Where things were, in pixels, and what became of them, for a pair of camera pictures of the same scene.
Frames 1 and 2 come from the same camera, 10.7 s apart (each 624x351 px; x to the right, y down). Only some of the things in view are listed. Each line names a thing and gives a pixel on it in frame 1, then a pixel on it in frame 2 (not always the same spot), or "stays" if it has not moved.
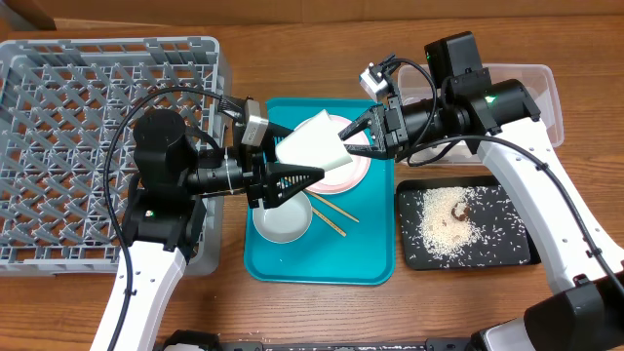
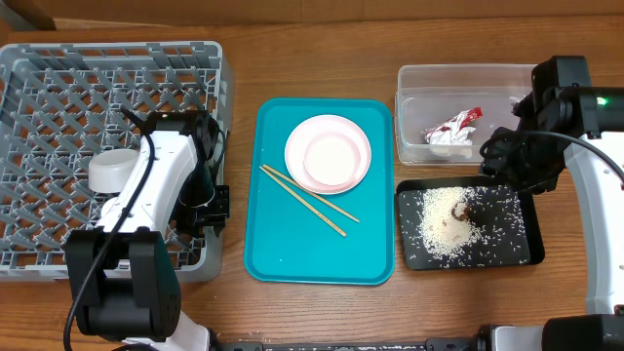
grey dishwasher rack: x=68 y=108 stays
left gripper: x=261 y=177 to x=218 y=215
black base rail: x=435 y=345 stays
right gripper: x=393 y=128 to x=510 y=163
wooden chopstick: x=331 y=205 stays
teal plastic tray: x=351 y=236 stays
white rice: x=474 y=225 stays
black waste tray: x=460 y=221 stays
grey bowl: x=286 y=223 to x=109 y=170
